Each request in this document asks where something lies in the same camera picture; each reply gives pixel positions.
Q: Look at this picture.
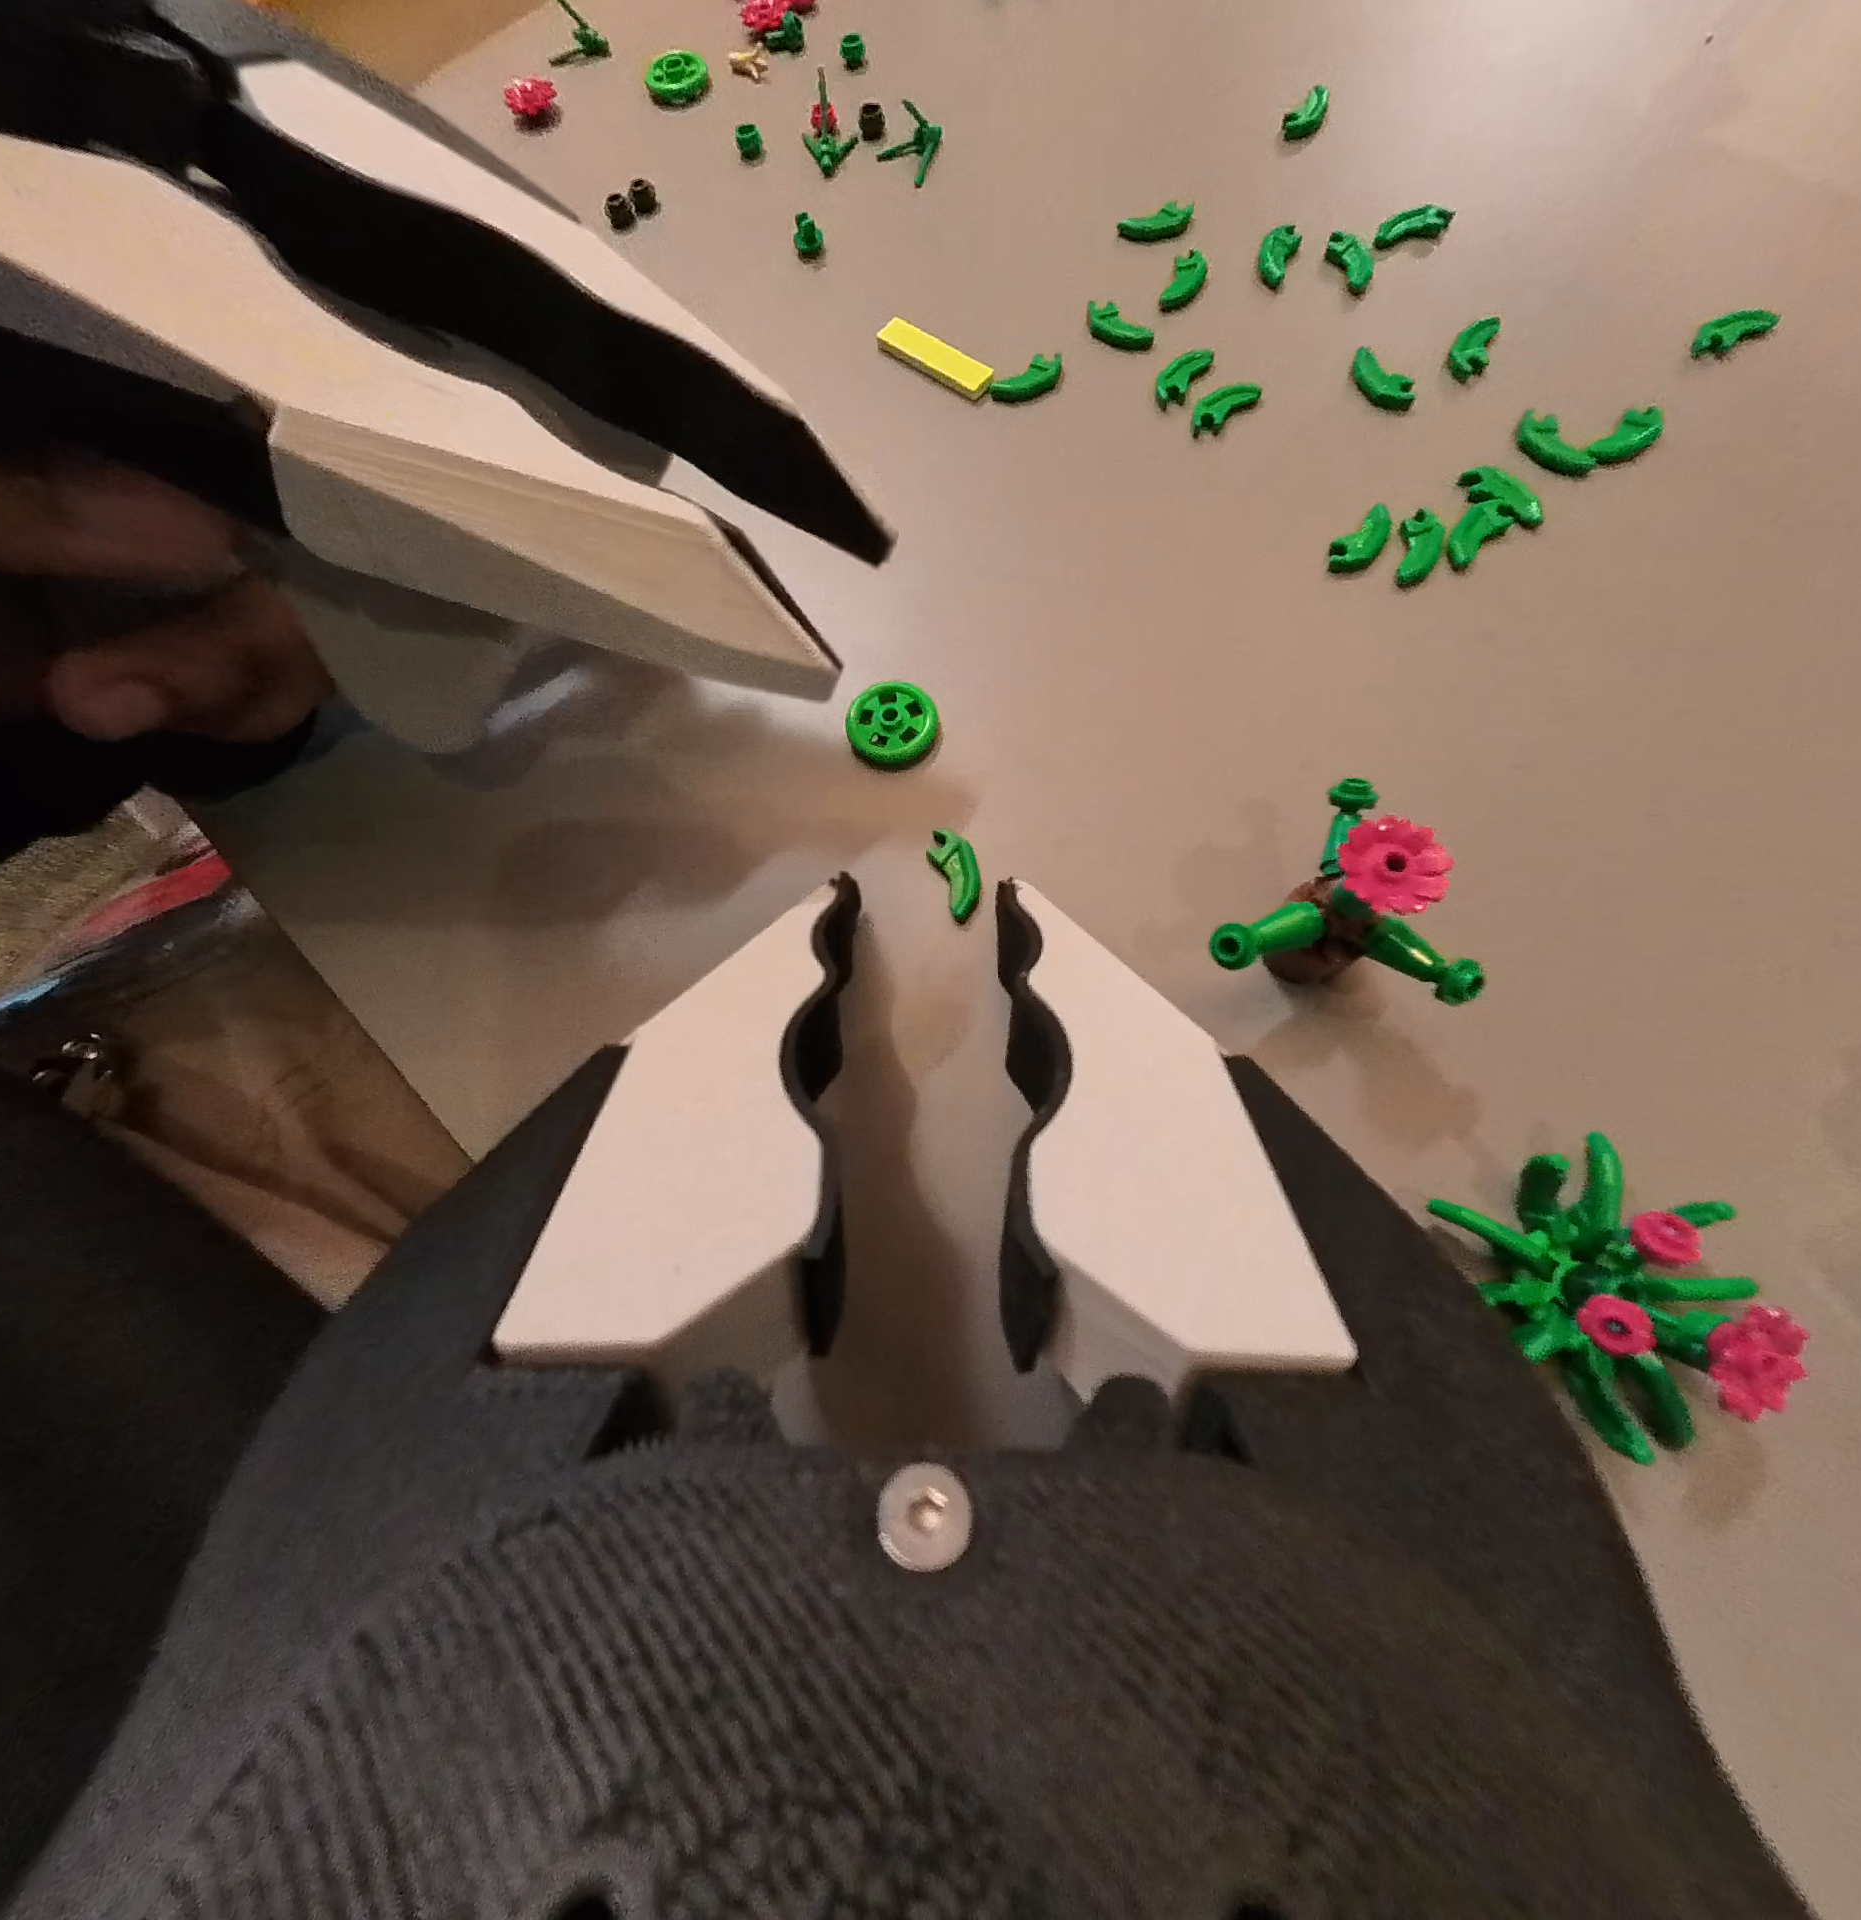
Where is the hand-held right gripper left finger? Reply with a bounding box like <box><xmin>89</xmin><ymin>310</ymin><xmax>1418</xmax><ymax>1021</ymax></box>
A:
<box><xmin>491</xmin><ymin>873</ymin><xmax>865</xmax><ymax>1449</ymax></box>

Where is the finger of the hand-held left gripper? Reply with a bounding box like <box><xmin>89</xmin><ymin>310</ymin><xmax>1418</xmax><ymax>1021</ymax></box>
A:
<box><xmin>194</xmin><ymin>55</ymin><xmax>894</xmax><ymax>570</ymax></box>
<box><xmin>0</xmin><ymin>129</ymin><xmax>846</xmax><ymax>757</ymax></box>

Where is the yellow flat toy brick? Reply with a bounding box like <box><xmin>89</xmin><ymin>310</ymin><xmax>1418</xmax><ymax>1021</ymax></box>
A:
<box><xmin>875</xmin><ymin>316</ymin><xmax>995</xmax><ymax>403</ymax></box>

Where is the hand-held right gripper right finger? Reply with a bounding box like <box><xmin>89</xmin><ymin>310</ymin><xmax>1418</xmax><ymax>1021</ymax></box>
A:
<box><xmin>993</xmin><ymin>877</ymin><xmax>1360</xmax><ymax>1449</ymax></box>

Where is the toy cactus with pink flower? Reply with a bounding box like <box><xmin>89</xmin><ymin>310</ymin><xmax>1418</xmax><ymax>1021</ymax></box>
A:
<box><xmin>1207</xmin><ymin>776</ymin><xmax>1486</xmax><ymax>1008</ymax></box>

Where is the scatter of green toy leaves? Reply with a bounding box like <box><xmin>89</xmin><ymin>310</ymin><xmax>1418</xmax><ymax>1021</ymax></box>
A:
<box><xmin>991</xmin><ymin>82</ymin><xmax>1783</xmax><ymax>588</ymax></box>

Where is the person's left leg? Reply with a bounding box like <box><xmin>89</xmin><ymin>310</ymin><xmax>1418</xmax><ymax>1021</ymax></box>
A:
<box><xmin>106</xmin><ymin>922</ymin><xmax>475</xmax><ymax>1307</ymax></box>

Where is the toy bush with pink flowers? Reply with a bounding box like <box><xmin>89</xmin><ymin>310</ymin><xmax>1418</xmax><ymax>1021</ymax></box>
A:
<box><xmin>1429</xmin><ymin>1134</ymin><xmax>1811</xmax><ymax>1464</ymax></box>

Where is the toy stem with red flower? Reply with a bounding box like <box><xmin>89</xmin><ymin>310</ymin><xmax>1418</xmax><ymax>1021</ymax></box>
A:
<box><xmin>797</xmin><ymin>66</ymin><xmax>862</xmax><ymax>178</ymax></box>

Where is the person's left hand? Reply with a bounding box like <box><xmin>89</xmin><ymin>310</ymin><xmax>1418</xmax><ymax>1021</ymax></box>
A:
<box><xmin>0</xmin><ymin>449</ymin><xmax>335</xmax><ymax>746</ymax></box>

